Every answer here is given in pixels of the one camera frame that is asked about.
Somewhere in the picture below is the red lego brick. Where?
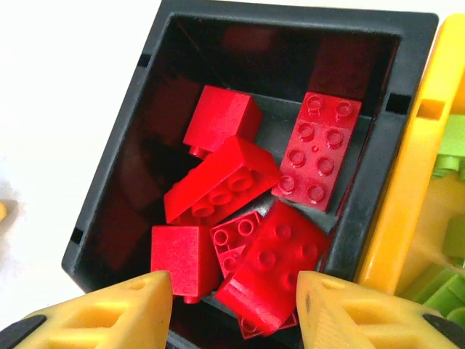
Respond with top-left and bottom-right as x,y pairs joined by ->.
150,224 -> 222,305
238,312 -> 299,341
182,85 -> 264,158
270,90 -> 363,212
214,199 -> 328,337
209,210 -> 270,281
163,135 -> 281,225

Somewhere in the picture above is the black plastic bin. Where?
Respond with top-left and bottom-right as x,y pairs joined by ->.
60,0 -> 440,349

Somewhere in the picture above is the green lego brick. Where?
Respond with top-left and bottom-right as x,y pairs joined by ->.
410,263 -> 465,321
432,114 -> 465,179

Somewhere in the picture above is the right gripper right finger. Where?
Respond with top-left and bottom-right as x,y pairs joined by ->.
296,269 -> 465,349

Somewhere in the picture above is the yellow plastic bin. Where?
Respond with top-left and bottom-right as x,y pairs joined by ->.
354,12 -> 465,302

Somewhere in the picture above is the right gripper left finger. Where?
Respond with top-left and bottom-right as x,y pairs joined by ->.
0,270 -> 174,349

